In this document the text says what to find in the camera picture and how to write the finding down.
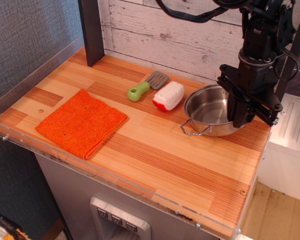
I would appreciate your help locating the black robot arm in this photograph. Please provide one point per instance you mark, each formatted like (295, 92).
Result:
(267, 30)

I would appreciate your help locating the dark left support post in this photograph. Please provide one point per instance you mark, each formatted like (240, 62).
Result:
(92, 30)

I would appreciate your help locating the white and red toy cheese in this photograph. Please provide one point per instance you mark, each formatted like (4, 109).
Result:
(169, 96)

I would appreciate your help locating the dark support post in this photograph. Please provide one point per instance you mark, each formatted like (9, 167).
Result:
(289, 66)
(92, 30)

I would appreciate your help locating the orange knitted cloth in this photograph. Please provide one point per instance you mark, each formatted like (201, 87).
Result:
(82, 124)

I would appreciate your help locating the stainless steel pot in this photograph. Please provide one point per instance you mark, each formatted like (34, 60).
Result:
(207, 112)

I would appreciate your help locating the green handled grey spatula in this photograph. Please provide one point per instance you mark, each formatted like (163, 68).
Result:
(155, 81)

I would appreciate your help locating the white toy sink unit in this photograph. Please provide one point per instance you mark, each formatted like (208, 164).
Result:
(279, 168)

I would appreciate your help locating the silver dispenser panel with buttons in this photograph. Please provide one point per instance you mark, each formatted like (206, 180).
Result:
(114, 223)

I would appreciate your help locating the yellow and black object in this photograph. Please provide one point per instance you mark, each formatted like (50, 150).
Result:
(12, 232)

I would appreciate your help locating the dark right support post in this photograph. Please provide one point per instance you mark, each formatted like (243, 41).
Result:
(289, 66)

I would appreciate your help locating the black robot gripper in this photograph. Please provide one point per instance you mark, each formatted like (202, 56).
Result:
(251, 92)

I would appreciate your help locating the clear acrylic table guard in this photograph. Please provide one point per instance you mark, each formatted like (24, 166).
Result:
(202, 180)

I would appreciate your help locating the grey toy fridge cabinet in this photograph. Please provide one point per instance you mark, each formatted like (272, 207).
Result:
(73, 190)

